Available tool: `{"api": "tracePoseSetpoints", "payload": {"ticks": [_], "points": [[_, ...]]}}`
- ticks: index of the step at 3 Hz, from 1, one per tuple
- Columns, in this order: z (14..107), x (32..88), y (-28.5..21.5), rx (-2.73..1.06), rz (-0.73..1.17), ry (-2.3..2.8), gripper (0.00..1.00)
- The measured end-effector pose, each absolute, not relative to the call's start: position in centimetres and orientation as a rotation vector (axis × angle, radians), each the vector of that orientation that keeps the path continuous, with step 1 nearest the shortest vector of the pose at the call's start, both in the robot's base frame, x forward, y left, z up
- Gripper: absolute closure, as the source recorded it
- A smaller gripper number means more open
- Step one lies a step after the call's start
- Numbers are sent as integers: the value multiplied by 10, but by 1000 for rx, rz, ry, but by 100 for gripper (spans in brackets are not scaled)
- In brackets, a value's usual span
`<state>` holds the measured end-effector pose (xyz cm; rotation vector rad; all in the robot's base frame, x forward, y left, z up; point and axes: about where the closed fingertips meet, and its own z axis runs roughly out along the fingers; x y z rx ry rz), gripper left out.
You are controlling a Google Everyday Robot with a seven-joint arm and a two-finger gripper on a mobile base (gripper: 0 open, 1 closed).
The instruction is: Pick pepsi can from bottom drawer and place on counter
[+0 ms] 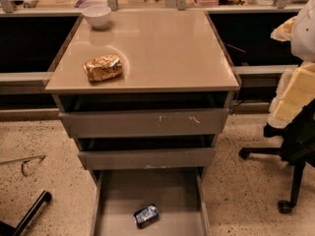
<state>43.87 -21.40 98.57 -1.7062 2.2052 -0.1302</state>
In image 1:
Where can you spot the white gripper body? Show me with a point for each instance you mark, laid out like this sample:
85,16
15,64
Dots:
305,33

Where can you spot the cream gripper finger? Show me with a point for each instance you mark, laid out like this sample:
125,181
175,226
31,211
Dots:
284,31

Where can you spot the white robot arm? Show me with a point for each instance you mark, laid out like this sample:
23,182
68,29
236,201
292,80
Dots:
302,44

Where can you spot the top grey drawer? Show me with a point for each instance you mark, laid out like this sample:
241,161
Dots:
144,123

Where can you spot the grey drawer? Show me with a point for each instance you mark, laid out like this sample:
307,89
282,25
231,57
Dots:
144,123
146,158
176,192

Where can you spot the bottom grey drawer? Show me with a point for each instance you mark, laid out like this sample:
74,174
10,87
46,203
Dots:
176,192

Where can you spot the grey drawer cabinet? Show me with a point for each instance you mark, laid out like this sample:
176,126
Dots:
171,60

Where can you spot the middle grey drawer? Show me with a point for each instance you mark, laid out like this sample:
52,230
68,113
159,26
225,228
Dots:
146,158

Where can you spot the black office chair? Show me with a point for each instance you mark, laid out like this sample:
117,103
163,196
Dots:
297,149

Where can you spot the crumpled golden chip bag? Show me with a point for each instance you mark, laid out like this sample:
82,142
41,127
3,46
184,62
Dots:
103,68

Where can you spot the white bowl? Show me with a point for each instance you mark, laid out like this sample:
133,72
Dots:
98,16

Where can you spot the black chair leg left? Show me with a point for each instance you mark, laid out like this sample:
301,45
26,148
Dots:
8,230

